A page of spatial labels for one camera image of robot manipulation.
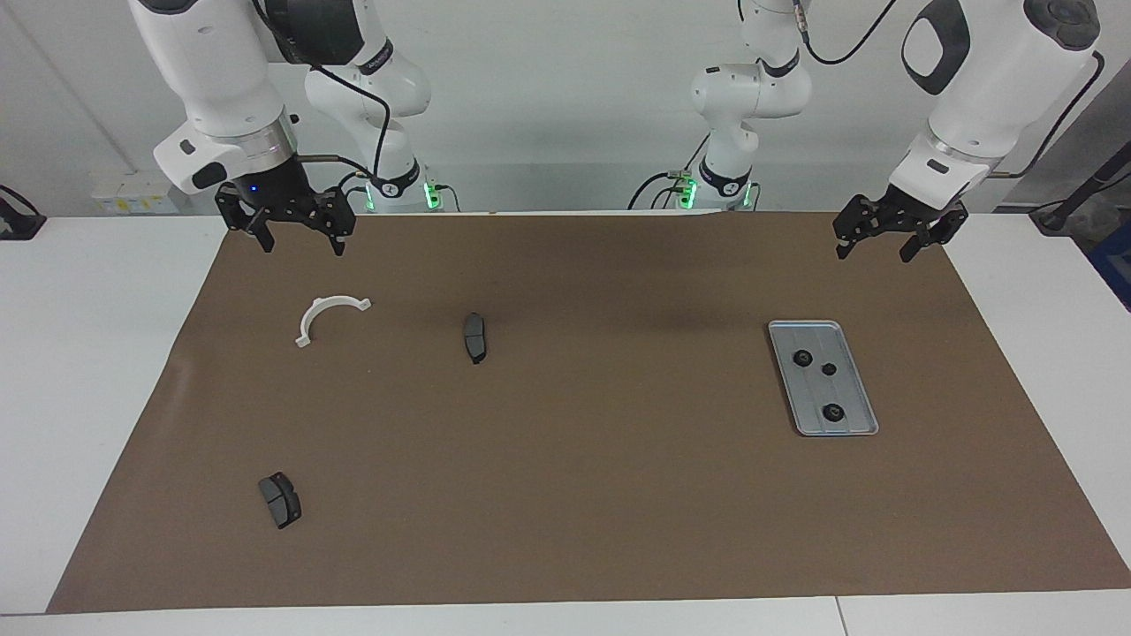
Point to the large black bearing gear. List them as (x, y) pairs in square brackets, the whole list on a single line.
[(802, 358), (832, 412)]

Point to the brown table mat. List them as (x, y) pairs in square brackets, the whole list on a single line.
[(574, 486)]

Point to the black clamp mount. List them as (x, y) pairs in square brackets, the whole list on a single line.
[(18, 225)]

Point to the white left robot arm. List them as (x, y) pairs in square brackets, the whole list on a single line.
[(981, 79)]

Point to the stacked grey brake pads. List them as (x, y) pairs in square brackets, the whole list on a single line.
[(280, 500)]

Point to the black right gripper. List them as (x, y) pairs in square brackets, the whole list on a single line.
[(287, 208)]

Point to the black stand pole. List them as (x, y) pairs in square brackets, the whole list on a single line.
[(1082, 190)]

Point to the white curved plastic bracket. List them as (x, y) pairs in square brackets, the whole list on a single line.
[(311, 316)]

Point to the single grey brake pad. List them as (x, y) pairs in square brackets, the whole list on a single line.
[(475, 337)]

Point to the white wall socket box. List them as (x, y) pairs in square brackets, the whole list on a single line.
[(124, 201)]

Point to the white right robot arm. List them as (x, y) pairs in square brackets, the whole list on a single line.
[(212, 71)]

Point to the blue box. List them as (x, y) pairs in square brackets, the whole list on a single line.
[(1118, 265)]

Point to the silver metal tray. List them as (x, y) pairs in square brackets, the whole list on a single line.
[(853, 389)]

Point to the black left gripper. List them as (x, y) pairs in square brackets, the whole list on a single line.
[(897, 216)]

